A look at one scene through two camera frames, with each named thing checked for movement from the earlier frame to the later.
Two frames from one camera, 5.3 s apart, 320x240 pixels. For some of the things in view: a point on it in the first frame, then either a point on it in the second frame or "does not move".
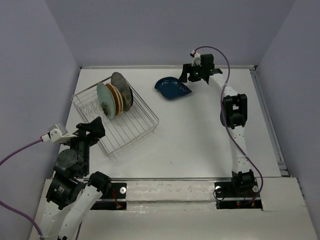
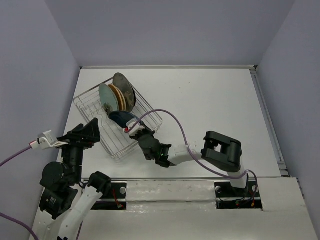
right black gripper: (187, 68) → (136, 136)
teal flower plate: (106, 100) does not move
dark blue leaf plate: (171, 87) → (121, 117)
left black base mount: (118, 190) does not move
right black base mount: (231, 195) does not move
